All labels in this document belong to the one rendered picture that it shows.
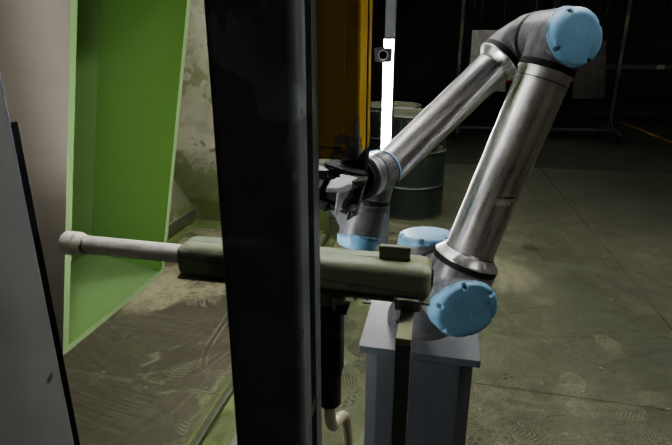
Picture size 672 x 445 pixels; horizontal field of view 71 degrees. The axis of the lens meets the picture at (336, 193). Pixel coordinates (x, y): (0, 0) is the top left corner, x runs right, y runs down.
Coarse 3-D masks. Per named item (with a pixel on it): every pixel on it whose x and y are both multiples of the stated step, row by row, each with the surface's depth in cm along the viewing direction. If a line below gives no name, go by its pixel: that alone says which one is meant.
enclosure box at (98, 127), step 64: (0, 0) 118; (64, 0) 114; (128, 0) 173; (0, 64) 123; (64, 64) 119; (128, 64) 180; (64, 128) 124; (128, 128) 188; (64, 192) 130; (128, 192) 196; (64, 256) 136; (64, 320) 144
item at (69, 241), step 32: (128, 256) 61; (160, 256) 60; (192, 256) 57; (320, 256) 55; (352, 256) 55; (384, 256) 54; (416, 256) 55; (320, 288) 55; (352, 288) 54; (384, 288) 53; (416, 288) 52
